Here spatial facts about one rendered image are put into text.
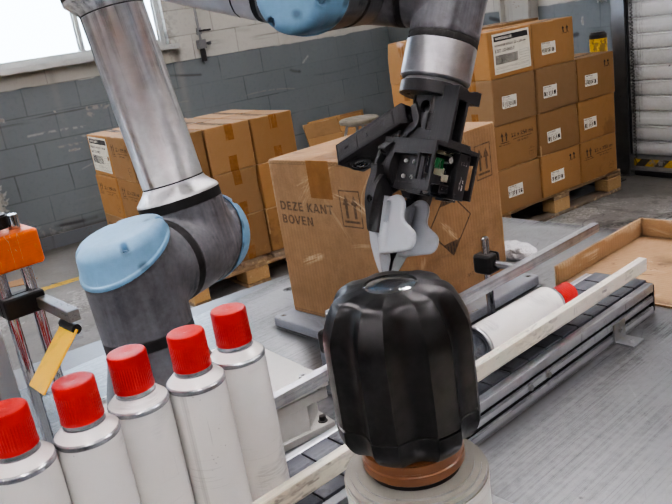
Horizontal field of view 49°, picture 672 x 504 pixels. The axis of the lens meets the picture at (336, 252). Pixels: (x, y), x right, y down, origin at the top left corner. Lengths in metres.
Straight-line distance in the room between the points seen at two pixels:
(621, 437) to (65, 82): 5.49
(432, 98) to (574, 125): 3.96
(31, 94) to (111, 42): 5.00
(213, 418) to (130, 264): 0.29
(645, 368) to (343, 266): 0.46
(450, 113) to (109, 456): 0.45
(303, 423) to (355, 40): 6.40
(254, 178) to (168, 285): 3.22
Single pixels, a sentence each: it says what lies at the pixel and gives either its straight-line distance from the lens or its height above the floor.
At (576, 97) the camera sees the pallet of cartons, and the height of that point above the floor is 0.68.
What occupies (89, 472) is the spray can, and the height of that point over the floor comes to 1.02.
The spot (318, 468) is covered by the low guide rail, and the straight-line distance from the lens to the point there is 0.74.
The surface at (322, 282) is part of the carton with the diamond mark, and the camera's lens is 1.23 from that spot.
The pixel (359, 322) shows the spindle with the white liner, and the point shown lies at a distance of 0.38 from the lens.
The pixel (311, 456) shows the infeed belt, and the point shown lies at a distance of 0.83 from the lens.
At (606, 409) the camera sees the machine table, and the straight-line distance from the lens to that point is 0.97.
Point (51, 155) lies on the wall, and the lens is 6.05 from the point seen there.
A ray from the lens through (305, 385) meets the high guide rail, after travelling 0.80.
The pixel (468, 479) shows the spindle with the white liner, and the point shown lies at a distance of 0.44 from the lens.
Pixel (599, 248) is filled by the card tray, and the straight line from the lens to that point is 1.43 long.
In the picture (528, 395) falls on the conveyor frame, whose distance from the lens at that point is 0.98.
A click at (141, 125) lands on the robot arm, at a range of 1.01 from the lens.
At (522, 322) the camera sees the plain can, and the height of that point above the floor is 0.92.
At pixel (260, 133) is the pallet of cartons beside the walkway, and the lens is 4.12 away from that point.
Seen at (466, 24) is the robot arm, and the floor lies 1.29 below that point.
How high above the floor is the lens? 1.32
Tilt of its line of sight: 17 degrees down
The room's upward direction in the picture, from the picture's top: 9 degrees counter-clockwise
